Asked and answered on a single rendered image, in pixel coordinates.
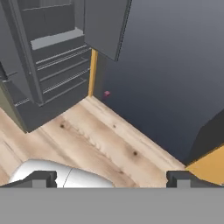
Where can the dark grey fridge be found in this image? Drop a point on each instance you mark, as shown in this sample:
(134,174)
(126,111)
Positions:
(62,70)

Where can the yellow cabinet side panel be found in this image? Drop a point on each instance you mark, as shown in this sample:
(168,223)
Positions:
(93,73)

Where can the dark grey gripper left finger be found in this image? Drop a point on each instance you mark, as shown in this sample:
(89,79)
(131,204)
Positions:
(40,178)

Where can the small pink object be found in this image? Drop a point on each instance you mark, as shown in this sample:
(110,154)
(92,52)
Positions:
(107,93)

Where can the dark grey fridge door with bins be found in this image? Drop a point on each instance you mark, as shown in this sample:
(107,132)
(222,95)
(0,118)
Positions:
(17,87)

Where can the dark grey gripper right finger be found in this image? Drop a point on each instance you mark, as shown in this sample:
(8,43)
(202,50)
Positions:
(182,178)

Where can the white rounded object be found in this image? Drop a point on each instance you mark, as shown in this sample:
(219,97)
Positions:
(78,178)

